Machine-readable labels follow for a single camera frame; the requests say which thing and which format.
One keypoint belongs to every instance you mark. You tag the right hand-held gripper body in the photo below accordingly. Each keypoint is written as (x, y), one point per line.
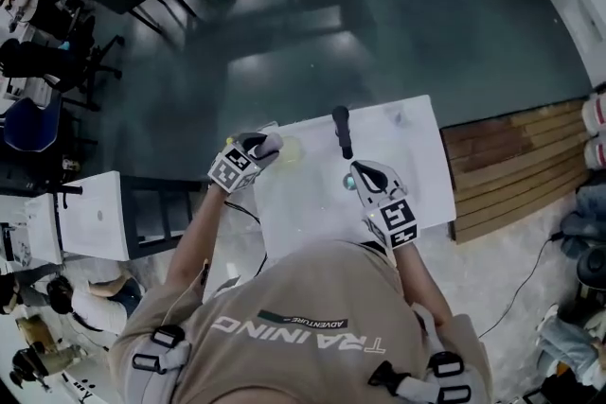
(393, 220)

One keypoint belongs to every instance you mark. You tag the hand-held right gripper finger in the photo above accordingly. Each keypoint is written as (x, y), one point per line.
(386, 177)
(361, 179)

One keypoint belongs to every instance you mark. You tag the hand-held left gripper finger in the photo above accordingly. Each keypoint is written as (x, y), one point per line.
(270, 145)
(252, 140)

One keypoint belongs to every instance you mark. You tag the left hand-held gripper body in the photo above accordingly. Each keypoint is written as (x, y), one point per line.
(233, 170)

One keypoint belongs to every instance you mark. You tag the yellow bar of soap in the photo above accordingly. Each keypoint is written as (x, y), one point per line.
(291, 152)

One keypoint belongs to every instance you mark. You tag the person's left forearm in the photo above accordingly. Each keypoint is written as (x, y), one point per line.
(199, 236)

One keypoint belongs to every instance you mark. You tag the person's right forearm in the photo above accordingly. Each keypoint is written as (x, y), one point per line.
(419, 279)

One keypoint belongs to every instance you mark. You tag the small teal round object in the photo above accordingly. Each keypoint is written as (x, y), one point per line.
(349, 181)

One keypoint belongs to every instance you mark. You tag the black handheld brush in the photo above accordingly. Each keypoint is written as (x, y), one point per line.
(342, 130)

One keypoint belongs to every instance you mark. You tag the wooden slatted platform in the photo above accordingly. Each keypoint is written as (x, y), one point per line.
(511, 165)

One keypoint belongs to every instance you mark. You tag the person's beige t-shirt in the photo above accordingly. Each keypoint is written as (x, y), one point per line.
(303, 336)

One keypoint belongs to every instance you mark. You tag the white side desk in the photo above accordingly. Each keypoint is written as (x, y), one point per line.
(90, 217)

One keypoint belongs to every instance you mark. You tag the blue office chair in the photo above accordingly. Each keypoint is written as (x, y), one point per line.
(33, 123)

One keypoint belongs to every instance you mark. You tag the white cabinet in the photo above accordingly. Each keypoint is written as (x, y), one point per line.
(582, 5)

